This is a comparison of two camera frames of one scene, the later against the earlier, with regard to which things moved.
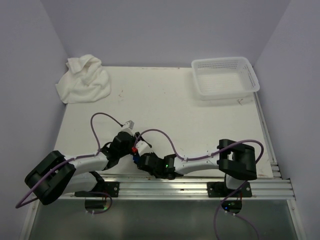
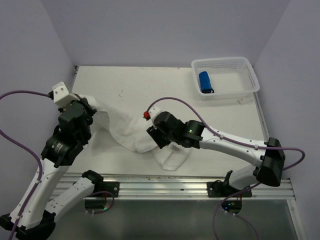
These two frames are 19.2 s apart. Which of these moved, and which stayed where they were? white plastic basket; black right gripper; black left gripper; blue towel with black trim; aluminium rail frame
Moved: black right gripper; black left gripper; blue towel with black trim
Stayed: aluminium rail frame; white plastic basket
